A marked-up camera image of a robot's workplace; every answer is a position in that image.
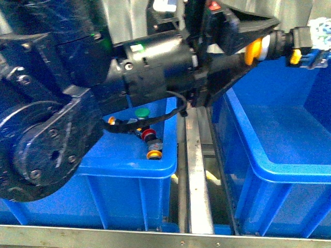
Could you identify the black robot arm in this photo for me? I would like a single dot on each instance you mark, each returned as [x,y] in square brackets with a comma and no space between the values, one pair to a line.
[63,80]

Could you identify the front metal shelf bar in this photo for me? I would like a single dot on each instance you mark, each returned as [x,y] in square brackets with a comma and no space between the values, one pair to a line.
[30,236]

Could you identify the left blue plastic bin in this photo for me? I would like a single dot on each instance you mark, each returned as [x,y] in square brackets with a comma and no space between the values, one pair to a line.
[129,180]

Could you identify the right blue plastic bin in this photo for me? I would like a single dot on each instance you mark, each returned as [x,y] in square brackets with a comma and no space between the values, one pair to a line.
[272,131]

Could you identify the upright green push button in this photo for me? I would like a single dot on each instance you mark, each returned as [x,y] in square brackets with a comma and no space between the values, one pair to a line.
[142,113]

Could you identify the lying red push button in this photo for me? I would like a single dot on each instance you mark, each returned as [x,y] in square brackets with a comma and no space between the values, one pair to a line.
[150,138]

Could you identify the central metal rail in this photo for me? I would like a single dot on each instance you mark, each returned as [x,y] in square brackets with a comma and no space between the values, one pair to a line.
[200,215]

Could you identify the lying yellow push button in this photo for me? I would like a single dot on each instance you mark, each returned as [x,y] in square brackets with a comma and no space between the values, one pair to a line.
[113,121]

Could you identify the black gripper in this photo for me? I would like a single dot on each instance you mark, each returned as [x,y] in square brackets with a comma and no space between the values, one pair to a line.
[209,55]

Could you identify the corner yellow push button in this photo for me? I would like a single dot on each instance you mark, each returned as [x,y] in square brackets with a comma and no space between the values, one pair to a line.
[154,155]

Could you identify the blue plastic bin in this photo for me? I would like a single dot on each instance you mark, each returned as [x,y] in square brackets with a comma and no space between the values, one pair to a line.
[272,131]
[129,180]

